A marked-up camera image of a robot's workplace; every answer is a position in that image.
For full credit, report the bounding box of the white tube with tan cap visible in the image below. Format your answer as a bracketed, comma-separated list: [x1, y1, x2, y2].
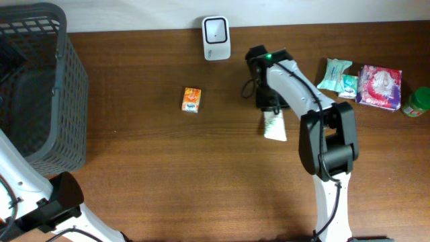
[263, 111, 287, 142]

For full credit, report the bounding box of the teal wet wipes pouch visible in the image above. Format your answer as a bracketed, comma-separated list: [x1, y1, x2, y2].
[316, 58, 353, 93]

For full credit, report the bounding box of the small orange box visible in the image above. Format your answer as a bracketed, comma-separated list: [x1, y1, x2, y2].
[181, 87, 202, 113]

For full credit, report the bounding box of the small teal box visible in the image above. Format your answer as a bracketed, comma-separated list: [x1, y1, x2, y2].
[338, 75, 358, 99]

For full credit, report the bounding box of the red purple tissue pack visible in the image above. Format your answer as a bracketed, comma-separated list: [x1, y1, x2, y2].
[355, 65, 402, 112]

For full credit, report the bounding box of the green jar with green lid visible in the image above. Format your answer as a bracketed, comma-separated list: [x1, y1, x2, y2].
[401, 87, 429, 118]

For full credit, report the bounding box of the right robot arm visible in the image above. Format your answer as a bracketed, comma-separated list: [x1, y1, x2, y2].
[245, 45, 359, 241]

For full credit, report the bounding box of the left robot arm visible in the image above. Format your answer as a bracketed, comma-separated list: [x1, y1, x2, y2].
[1, 133, 128, 241]

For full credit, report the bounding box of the grey plastic mesh basket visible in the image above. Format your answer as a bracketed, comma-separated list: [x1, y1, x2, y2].
[1, 3, 89, 175]

